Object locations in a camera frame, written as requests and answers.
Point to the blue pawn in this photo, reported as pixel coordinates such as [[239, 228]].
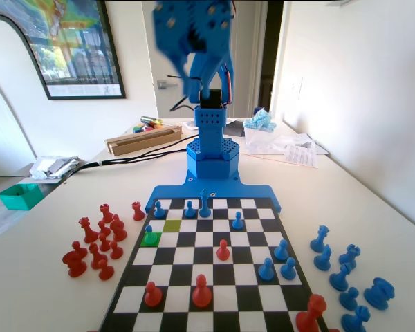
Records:
[[159, 211], [348, 300], [149, 237], [281, 252], [266, 271], [238, 223], [288, 271], [190, 211]]

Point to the red pawn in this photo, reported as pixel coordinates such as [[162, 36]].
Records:
[[106, 271], [223, 252], [104, 243], [116, 251], [201, 295], [153, 296], [103, 229]]

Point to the white door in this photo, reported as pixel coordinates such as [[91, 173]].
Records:
[[159, 103]]

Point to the white paper sheet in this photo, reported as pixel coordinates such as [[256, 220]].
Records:
[[189, 125]]

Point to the metallic screwdriver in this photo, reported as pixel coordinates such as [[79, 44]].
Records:
[[150, 120]]

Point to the coloured small blocks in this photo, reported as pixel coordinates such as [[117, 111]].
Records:
[[140, 129]]

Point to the long brown cardboard box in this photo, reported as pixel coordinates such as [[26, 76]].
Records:
[[145, 141]]

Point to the clear plastic bag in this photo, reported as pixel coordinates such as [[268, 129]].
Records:
[[266, 141]]

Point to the black framed poster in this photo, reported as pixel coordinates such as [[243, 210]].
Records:
[[76, 41]]

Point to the printed paper sheet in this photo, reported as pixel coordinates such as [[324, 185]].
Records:
[[299, 155]]

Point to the blue king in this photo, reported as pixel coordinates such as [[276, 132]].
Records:
[[204, 209]]

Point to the red rook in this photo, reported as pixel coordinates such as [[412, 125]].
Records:
[[137, 212], [106, 214]]

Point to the black and white chessboard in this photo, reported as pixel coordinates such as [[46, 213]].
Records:
[[204, 239]]

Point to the red bishop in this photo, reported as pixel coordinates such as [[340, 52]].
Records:
[[95, 254], [118, 230]]

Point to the white arched panel dark rim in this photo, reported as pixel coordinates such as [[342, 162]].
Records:
[[7, 62]]

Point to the red queen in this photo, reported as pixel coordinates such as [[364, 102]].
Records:
[[88, 233]]

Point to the blue queen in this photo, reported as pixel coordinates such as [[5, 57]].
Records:
[[319, 242]]

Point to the green open box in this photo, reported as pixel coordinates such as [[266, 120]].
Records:
[[17, 202]]

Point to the blue rook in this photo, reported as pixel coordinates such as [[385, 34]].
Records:
[[349, 257], [378, 294]]

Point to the red king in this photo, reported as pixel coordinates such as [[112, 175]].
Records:
[[309, 316]]

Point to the blue arm base plate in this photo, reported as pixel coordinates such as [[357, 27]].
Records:
[[228, 190]]

